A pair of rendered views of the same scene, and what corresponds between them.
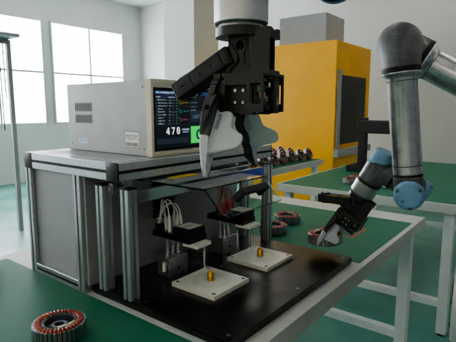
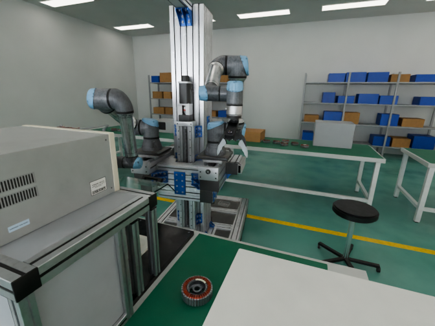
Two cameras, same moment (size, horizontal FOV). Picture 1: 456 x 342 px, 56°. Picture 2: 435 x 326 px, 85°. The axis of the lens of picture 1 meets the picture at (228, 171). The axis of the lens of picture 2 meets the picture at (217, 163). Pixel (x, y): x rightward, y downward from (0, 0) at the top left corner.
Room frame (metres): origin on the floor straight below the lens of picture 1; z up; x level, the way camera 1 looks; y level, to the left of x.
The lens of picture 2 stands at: (1.01, 1.04, 1.45)
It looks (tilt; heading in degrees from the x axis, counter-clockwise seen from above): 16 degrees down; 253
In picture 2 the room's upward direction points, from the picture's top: 1 degrees clockwise
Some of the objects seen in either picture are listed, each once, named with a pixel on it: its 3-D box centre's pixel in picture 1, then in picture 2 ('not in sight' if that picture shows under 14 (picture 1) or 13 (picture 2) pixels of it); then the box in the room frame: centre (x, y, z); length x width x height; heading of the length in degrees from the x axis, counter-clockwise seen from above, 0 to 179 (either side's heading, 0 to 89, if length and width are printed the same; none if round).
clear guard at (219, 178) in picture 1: (204, 188); (129, 194); (1.10, 0.06, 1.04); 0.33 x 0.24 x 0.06; 52
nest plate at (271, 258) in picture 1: (260, 257); not in sight; (1.30, -0.10, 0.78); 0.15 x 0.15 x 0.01; 52
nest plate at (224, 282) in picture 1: (210, 281); (133, 245); (1.11, 0.05, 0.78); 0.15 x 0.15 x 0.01; 52
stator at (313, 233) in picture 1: (324, 237); not in sight; (1.36, -0.32, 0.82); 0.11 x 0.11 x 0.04
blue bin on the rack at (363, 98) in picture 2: not in sight; (366, 98); (-4.28, -3.69, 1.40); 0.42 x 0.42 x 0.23; 52
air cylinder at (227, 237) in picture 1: (224, 242); not in sight; (1.39, 0.01, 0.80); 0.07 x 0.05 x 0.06; 142
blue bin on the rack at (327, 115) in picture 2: not in sight; (331, 116); (-3.72, -4.13, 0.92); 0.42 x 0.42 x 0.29; 53
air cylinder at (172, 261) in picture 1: (172, 262); not in sight; (1.19, 0.16, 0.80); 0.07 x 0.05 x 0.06; 142
